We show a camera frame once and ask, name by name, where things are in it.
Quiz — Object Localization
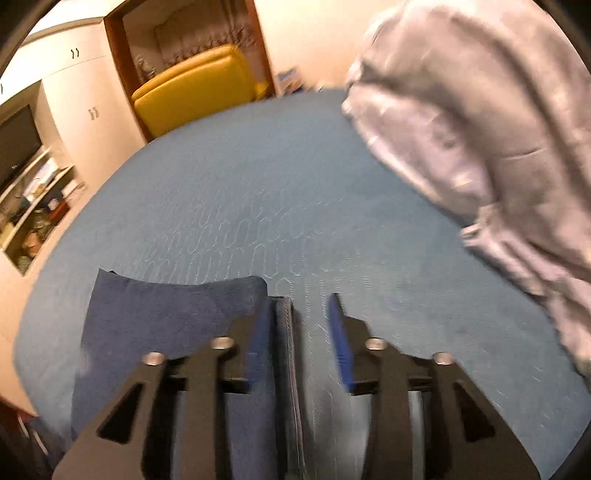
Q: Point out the dark blue denim jeans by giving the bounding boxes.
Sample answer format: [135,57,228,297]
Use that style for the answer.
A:
[72,271,305,479]

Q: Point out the blue quilted bed mattress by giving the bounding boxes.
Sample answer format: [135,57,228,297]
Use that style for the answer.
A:
[15,90,590,479]

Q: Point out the black flat television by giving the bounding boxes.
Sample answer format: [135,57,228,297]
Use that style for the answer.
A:
[0,105,42,189]

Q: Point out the grey star pattern duvet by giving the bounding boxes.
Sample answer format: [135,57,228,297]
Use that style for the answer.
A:
[342,1,590,376]

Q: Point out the white wardrobe shelf unit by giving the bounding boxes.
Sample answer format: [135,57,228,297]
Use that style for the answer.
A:
[0,18,150,407]

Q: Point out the yellow leather armchair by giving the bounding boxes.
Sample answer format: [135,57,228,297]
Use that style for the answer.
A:
[131,44,270,137]

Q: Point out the small picture box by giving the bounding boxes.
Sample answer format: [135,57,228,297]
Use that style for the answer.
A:
[276,67,305,95]

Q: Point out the brown wooden door frame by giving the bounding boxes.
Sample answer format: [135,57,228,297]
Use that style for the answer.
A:
[104,1,276,140]

